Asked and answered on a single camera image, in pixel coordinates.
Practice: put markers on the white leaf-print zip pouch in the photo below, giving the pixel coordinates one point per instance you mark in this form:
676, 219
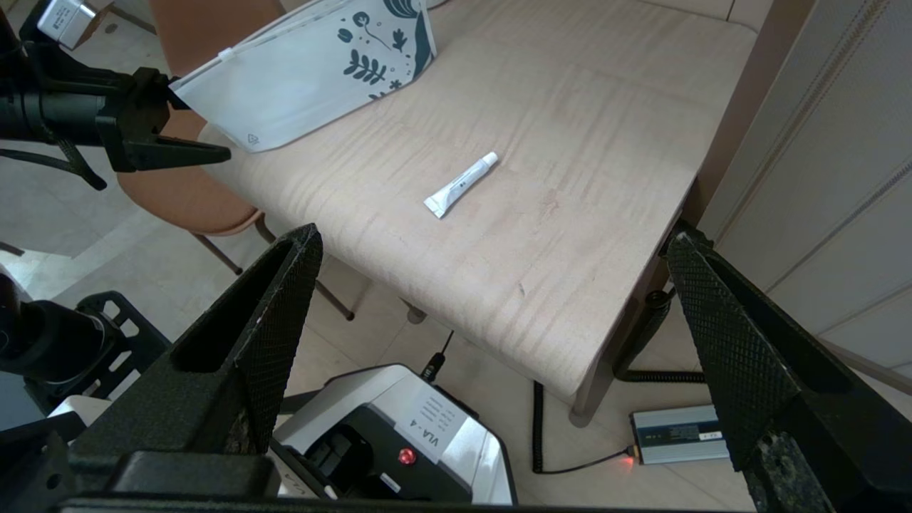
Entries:
299, 85

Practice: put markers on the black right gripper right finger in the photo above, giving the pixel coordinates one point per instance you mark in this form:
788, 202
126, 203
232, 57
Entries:
769, 385

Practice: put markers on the silver power adapter box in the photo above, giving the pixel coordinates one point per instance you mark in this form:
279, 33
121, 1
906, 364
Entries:
677, 434

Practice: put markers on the brown upholstered chair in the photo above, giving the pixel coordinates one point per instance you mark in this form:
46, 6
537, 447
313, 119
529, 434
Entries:
185, 199

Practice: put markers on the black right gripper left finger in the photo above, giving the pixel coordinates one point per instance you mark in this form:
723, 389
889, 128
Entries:
235, 370

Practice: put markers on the white black robot base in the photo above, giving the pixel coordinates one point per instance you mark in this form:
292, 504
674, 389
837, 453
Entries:
456, 427

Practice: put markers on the small white toothpaste tube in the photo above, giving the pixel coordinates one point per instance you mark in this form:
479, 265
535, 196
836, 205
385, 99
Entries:
459, 184

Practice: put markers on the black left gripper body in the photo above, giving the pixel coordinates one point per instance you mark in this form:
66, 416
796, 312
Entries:
132, 117

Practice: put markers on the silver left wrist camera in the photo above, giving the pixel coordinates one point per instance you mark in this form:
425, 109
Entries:
64, 20

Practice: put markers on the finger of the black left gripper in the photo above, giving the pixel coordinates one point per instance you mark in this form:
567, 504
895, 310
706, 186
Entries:
171, 92
178, 152

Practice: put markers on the beige wooden hutch desk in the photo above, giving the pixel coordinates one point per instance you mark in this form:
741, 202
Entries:
541, 178

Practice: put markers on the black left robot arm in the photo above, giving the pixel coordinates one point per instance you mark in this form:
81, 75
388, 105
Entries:
43, 107

